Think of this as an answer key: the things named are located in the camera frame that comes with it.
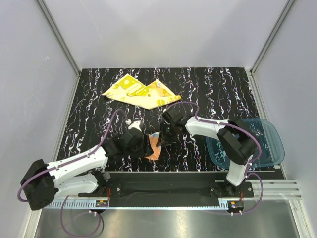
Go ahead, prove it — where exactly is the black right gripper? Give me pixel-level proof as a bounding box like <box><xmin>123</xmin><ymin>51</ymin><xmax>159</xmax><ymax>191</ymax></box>
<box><xmin>157</xmin><ymin>122</ymin><xmax>178</xmax><ymax>148</ymax></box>

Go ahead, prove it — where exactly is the orange polka dot towel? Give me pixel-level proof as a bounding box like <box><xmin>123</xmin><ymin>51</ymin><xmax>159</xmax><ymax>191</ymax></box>
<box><xmin>144</xmin><ymin>132</ymin><xmax>162</xmax><ymax>161</ymax></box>

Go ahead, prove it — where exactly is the yellow patterned towel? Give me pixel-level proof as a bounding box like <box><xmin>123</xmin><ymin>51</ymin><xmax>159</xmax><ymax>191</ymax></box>
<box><xmin>103</xmin><ymin>74</ymin><xmax>181</xmax><ymax>110</ymax></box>

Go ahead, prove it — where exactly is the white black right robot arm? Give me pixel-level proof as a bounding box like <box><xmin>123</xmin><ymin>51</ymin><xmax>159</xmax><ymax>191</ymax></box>
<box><xmin>157</xmin><ymin>108</ymin><xmax>261</xmax><ymax>198</ymax></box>

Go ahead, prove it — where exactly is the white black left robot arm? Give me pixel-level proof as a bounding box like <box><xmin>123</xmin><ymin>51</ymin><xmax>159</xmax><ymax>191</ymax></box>
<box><xmin>18</xmin><ymin>121</ymin><xmax>155</xmax><ymax>211</ymax></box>

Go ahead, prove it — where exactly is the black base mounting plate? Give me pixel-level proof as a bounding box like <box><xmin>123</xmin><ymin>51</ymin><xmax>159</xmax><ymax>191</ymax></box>
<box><xmin>79</xmin><ymin>172</ymin><xmax>254</xmax><ymax>198</ymax></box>

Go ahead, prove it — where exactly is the blue translucent plastic tray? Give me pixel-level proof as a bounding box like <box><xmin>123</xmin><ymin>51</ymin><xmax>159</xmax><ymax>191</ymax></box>
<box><xmin>206</xmin><ymin>118</ymin><xmax>285</xmax><ymax>170</ymax></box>

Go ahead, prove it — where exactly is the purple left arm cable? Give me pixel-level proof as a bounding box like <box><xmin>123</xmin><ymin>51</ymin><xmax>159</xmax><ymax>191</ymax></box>
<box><xmin>17</xmin><ymin>109</ymin><xmax>129</xmax><ymax>236</ymax></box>

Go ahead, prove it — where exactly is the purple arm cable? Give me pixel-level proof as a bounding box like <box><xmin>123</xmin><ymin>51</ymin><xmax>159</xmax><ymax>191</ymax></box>
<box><xmin>17</xmin><ymin>109</ymin><xmax>129</xmax><ymax>236</ymax></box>
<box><xmin>165</xmin><ymin>101</ymin><xmax>264</xmax><ymax>214</ymax></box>

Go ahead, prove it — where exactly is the grey slotted cable duct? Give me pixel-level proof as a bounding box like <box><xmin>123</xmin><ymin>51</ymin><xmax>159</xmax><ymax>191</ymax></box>
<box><xmin>43</xmin><ymin>199</ymin><xmax>109</xmax><ymax>209</ymax></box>

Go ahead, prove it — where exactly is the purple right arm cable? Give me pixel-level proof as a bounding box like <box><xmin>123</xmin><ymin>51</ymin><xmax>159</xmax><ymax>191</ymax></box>
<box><xmin>165</xmin><ymin>101</ymin><xmax>264</xmax><ymax>214</ymax></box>

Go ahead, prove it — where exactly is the aluminium frame rail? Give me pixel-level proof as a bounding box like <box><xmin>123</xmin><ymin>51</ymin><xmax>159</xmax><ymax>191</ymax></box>
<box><xmin>247</xmin><ymin>179</ymin><xmax>303</xmax><ymax>200</ymax></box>

